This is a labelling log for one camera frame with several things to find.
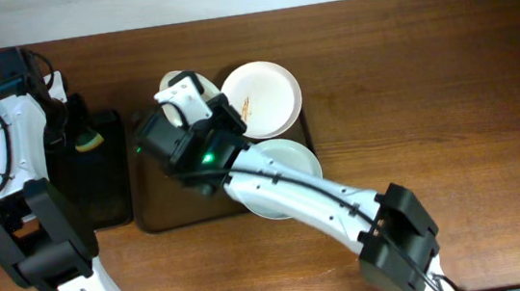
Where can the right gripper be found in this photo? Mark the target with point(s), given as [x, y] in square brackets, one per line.
[230, 115]

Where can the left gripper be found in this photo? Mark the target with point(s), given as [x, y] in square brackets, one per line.
[73, 123]

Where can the white plate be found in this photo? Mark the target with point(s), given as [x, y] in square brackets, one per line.
[186, 92]
[266, 95]

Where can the green yellow sponge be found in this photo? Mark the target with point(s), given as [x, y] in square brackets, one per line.
[88, 141]

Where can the white plate top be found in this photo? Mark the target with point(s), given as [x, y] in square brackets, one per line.
[266, 95]

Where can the pale blue plate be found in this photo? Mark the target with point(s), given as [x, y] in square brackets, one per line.
[292, 154]

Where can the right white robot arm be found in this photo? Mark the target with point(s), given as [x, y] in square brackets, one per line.
[392, 234]

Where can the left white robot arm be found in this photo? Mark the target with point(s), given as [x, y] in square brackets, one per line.
[45, 242]

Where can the black rectangular tray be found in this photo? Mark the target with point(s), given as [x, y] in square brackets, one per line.
[97, 181]

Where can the brown translucent tray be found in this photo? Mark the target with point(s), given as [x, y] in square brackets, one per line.
[169, 197]

